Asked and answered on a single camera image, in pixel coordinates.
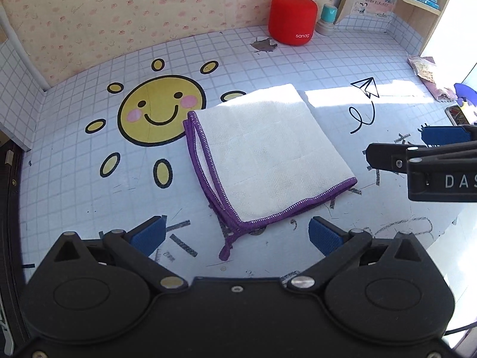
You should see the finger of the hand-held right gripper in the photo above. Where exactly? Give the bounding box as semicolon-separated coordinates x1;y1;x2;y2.
364;142;477;174
420;124;477;148

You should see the crumpled snack packet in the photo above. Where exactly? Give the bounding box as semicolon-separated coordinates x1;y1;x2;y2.
408;55;458;101

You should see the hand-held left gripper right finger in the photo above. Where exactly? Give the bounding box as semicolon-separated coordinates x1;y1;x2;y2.
286;216;426;291

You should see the black phone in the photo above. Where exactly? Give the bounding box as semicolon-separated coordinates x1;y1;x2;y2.
445;105;472;126

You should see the small teal and white bottle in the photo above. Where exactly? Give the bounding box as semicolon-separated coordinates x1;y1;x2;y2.
315;3;338;37

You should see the blue plastic object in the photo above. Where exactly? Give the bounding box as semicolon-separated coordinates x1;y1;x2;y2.
454;83;477;109

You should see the red round speaker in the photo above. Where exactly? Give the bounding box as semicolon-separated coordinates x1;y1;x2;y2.
268;0;318;46

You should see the wooden shelf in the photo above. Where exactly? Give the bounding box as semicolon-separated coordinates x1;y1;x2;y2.
334;0;463;57

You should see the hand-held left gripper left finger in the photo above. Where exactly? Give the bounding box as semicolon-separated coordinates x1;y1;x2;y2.
53;215;189;291

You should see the white towel with purple hem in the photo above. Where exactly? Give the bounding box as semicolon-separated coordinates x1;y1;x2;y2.
182;83;359;262

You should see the black device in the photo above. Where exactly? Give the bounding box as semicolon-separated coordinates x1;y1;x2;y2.
0;140;28;358

